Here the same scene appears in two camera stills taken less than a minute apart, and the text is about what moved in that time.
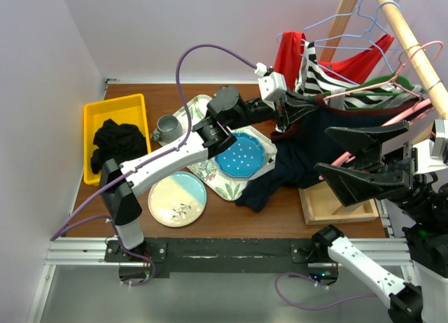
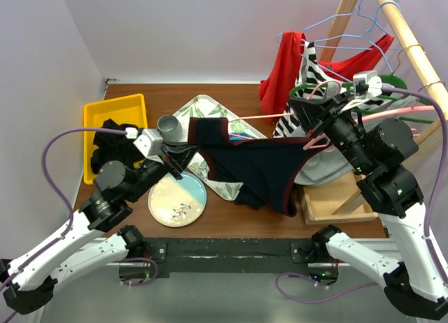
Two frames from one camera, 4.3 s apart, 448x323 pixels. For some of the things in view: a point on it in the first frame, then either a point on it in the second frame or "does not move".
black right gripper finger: x=353 y=187 → x=309 y=110
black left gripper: x=297 y=101 → x=182 y=160
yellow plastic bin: x=129 y=109 does not move
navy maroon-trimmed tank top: x=304 y=148 → x=267 y=167
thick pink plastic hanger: x=404 y=118 → x=369 y=117
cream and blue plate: x=178 y=199 does not move
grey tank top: x=379 y=97 → x=334 y=167
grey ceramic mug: x=169 y=129 does not move
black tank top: x=121 y=142 does not move
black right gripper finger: x=366 y=143 → x=344 y=97
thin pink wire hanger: x=394 y=80 → x=309 y=146
